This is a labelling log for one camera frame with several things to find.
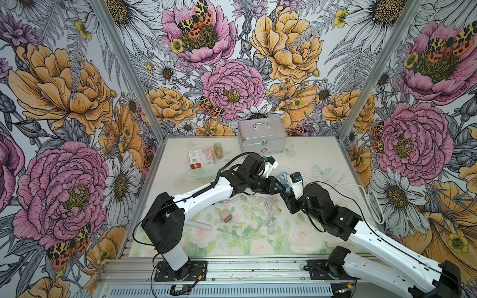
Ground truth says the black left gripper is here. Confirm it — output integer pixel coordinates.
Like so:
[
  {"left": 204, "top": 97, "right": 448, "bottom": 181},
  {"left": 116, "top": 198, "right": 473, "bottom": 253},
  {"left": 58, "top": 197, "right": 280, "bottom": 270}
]
[{"left": 247, "top": 174, "right": 285, "bottom": 196}]

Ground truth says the teal power strip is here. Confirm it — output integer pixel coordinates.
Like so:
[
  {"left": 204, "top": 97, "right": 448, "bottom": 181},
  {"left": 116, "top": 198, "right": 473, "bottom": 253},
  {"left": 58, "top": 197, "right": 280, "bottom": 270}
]
[{"left": 276, "top": 172, "right": 290, "bottom": 192}]

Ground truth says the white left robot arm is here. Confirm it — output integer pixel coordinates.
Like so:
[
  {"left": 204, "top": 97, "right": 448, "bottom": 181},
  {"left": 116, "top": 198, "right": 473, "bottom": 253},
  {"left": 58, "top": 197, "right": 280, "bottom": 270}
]
[{"left": 140, "top": 152, "right": 286, "bottom": 279}]

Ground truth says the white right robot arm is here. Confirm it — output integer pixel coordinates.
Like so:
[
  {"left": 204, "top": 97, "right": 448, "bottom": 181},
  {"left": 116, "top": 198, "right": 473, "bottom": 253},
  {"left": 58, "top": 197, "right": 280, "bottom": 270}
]
[{"left": 280, "top": 183, "right": 463, "bottom": 298}]

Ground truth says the small amber bottle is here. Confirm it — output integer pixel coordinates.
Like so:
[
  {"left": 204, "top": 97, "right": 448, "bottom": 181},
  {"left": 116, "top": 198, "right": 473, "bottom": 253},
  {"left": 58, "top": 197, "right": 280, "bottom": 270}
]
[{"left": 213, "top": 143, "right": 224, "bottom": 160}]

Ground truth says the silver first aid case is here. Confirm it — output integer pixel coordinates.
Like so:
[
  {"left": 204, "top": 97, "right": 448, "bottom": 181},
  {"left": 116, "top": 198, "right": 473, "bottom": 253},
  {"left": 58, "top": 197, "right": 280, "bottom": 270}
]
[{"left": 238, "top": 118, "right": 287, "bottom": 155}]

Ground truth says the red white medicine box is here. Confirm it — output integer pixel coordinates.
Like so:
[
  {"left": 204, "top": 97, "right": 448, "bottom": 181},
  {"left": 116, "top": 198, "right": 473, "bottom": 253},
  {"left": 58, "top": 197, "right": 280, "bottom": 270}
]
[{"left": 188, "top": 147, "right": 215, "bottom": 169}]

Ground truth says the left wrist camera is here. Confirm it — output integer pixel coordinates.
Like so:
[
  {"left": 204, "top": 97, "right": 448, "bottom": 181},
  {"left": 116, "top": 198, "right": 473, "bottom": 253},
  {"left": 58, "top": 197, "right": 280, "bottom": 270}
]
[{"left": 262, "top": 156, "right": 278, "bottom": 178}]

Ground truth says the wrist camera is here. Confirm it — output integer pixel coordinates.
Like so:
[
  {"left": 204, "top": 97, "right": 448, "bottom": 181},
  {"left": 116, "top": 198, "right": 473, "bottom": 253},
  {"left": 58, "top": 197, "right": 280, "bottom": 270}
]
[
  {"left": 288, "top": 172, "right": 304, "bottom": 200},
  {"left": 262, "top": 156, "right": 278, "bottom": 178}
]

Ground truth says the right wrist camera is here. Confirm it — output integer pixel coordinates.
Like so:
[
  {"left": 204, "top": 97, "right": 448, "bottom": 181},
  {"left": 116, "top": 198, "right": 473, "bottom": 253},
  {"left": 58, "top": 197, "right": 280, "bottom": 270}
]
[{"left": 288, "top": 172, "right": 304, "bottom": 200}]

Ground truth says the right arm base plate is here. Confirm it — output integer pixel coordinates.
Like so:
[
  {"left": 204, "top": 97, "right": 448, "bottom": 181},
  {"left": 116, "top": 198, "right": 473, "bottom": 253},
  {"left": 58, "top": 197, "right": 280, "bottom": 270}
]
[{"left": 303, "top": 260, "right": 358, "bottom": 281}]

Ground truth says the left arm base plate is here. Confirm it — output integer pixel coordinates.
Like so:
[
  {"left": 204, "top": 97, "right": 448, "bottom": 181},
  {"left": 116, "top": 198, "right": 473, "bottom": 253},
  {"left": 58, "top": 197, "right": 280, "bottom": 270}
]
[{"left": 154, "top": 260, "right": 208, "bottom": 282}]

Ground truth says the aluminium rail frame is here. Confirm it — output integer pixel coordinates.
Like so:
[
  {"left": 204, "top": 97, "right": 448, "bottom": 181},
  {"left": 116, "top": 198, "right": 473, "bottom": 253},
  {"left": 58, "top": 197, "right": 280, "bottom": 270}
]
[{"left": 92, "top": 255, "right": 396, "bottom": 298}]

